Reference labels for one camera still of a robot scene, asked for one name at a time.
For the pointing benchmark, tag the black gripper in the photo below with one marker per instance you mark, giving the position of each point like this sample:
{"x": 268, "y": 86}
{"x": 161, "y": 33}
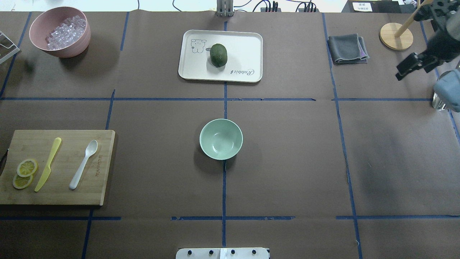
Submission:
{"x": 442, "y": 44}

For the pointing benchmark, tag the light green bowl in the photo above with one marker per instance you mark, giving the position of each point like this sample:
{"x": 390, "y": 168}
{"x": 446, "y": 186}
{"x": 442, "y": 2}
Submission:
{"x": 221, "y": 139}

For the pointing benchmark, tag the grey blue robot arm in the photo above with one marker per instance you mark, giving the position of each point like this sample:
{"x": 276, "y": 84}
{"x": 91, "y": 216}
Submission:
{"x": 447, "y": 88}

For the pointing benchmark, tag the white plastic spoon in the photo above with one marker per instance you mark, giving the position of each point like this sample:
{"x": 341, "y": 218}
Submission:
{"x": 89, "y": 151}

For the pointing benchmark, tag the pink bowl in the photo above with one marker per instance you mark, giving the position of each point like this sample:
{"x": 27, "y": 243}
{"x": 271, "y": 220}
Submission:
{"x": 49, "y": 20}

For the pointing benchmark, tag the wooden stand with pole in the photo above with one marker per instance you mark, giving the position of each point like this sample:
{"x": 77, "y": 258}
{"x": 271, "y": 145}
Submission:
{"x": 397, "y": 36}

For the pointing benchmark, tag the metal scoop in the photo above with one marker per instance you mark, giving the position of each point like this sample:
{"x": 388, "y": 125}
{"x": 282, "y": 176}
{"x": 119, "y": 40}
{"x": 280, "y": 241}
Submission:
{"x": 437, "y": 103}

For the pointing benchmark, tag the grey folded cloth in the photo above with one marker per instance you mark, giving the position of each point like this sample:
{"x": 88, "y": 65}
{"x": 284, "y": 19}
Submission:
{"x": 348, "y": 49}

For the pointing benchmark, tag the white rabbit tray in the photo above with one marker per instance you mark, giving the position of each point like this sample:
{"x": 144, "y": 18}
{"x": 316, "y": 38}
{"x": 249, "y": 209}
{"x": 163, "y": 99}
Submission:
{"x": 245, "y": 56}

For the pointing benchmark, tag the green avocado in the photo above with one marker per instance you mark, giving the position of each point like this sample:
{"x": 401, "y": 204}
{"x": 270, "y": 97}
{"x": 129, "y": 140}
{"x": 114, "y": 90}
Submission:
{"x": 218, "y": 55}

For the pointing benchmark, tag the clear ice cubes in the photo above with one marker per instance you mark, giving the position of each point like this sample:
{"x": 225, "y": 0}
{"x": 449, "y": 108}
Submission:
{"x": 67, "y": 33}

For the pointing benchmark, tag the wooden cutting board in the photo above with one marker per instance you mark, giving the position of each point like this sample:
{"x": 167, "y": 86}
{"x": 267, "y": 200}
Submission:
{"x": 37, "y": 144}

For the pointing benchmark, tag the yellow plastic knife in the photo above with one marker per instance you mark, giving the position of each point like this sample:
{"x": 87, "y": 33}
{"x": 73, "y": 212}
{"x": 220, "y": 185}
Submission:
{"x": 47, "y": 169}

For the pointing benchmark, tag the clear acrylic stand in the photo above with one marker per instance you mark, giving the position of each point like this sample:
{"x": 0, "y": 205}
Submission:
{"x": 7, "y": 48}

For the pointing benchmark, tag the grey metal clamp post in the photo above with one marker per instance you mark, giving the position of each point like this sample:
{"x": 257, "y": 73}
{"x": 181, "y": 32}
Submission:
{"x": 225, "y": 8}

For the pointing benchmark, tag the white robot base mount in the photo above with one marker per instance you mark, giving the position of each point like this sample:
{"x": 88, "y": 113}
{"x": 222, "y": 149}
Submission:
{"x": 224, "y": 253}

